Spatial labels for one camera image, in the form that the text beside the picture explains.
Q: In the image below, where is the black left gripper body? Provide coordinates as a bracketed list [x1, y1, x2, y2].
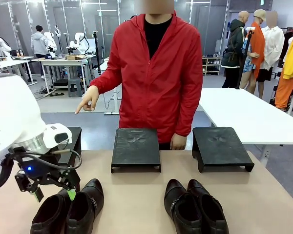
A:
[13, 146, 81, 193]

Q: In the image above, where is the person's left forearm red sleeve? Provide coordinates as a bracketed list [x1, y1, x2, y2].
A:
[172, 95, 204, 137]

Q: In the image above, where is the person's right forearm red sleeve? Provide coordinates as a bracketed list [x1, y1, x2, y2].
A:
[89, 65, 123, 96]

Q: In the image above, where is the black sloped shoe stand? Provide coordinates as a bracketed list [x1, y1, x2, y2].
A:
[56, 126, 83, 167]
[191, 126, 255, 173]
[110, 127, 162, 174]

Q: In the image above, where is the white desk behind person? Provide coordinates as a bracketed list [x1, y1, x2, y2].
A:
[101, 57, 123, 116]

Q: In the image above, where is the person in grey hoodie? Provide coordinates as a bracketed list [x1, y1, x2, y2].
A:
[30, 25, 49, 80]

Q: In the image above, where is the person in red jacket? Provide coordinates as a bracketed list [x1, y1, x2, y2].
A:
[89, 11, 204, 151]

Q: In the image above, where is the person's right hand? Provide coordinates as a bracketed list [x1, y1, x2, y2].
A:
[74, 85, 100, 115]

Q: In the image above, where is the person's left hand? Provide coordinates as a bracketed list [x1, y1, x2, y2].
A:
[170, 133, 187, 151]

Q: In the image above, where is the grey plastic stool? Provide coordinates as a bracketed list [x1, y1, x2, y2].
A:
[67, 78, 84, 98]

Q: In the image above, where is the white background desk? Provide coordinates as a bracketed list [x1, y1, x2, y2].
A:
[31, 57, 91, 95]
[0, 56, 39, 86]

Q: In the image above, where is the black tripod pole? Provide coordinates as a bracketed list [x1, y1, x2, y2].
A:
[92, 30, 102, 75]

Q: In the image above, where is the wooden shoe rack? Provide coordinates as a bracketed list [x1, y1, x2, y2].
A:
[201, 56, 222, 76]

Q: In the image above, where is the large white table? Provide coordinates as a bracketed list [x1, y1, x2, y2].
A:
[199, 87, 293, 169]

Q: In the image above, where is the mannequin in dark jacket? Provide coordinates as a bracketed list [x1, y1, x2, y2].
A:
[221, 11, 248, 89]

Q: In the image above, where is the mannequin with orange cloth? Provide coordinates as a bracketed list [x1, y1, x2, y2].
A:
[239, 9, 267, 95]

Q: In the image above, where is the figure in white shirt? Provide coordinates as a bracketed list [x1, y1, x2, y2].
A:
[256, 11, 286, 99]

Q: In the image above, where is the mannequin in yellow orange clothes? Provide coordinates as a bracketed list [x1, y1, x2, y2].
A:
[274, 28, 293, 111]

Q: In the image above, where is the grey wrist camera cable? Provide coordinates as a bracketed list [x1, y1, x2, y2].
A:
[21, 148, 83, 171]

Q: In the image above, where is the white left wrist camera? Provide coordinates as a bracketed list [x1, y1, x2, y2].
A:
[42, 123, 73, 149]

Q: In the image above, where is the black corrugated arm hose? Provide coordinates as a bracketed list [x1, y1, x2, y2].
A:
[0, 153, 15, 194]

